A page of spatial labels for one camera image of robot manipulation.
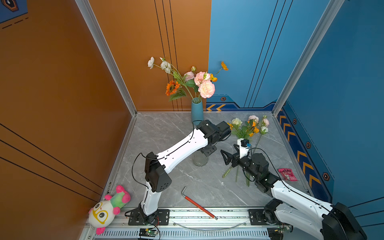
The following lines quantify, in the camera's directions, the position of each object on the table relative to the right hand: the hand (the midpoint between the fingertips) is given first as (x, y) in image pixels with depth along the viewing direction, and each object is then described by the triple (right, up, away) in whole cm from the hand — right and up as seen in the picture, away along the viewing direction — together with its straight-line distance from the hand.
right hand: (226, 148), depth 79 cm
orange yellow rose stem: (+22, +9, +27) cm, 36 cm away
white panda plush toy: (-60, -29, -10) cm, 67 cm away
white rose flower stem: (+32, +9, +26) cm, 42 cm away
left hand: (-12, +1, -1) cm, 12 cm away
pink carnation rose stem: (+34, +15, +29) cm, 47 cm away
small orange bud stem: (+9, +11, +30) cm, 34 cm away
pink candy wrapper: (+38, -16, +8) cm, 42 cm away
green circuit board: (-39, -39, -8) cm, 56 cm away
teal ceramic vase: (-16, +24, +23) cm, 36 cm away
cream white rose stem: (+15, +8, +27) cm, 32 cm away
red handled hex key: (-20, -27, 0) cm, 34 cm away
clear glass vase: (-14, -9, +14) cm, 22 cm away
